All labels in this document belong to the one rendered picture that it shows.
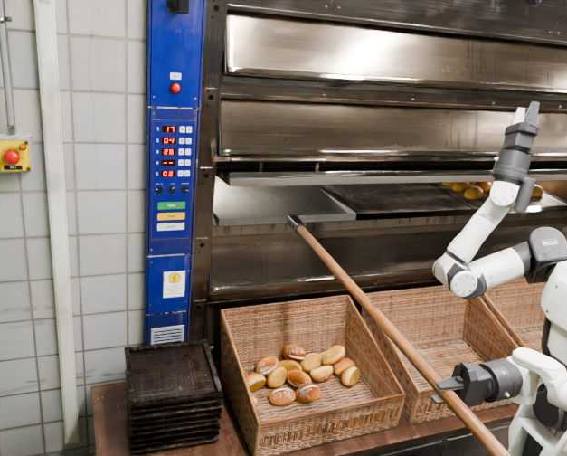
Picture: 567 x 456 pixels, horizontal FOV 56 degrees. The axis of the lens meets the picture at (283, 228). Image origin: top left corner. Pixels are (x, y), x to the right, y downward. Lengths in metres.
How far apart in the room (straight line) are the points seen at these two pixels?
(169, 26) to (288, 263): 0.95
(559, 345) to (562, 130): 1.20
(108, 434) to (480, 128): 1.76
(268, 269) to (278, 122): 0.56
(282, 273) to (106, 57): 0.98
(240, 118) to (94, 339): 0.93
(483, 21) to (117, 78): 1.29
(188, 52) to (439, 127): 1.00
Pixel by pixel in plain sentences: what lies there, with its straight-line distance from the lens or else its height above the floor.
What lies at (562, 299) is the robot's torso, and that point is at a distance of 1.58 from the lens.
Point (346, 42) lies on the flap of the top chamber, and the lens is 1.87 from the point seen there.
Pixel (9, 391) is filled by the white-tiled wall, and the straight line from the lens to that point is 2.16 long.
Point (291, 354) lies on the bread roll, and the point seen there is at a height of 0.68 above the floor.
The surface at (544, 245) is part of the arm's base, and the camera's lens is 1.66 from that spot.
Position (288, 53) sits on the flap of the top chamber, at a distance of 1.78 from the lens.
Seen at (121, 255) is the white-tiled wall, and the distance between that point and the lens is 1.87.
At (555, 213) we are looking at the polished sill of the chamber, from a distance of 2.76.
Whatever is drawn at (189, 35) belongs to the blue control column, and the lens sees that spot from 1.65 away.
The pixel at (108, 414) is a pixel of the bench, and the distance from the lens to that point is 2.01.
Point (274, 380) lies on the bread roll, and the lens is 2.06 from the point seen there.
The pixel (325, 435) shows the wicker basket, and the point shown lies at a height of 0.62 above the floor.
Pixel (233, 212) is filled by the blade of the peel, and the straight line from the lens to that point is 2.00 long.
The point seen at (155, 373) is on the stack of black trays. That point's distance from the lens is 1.85.
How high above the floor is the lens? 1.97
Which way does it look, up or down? 24 degrees down
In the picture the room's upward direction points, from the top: 7 degrees clockwise
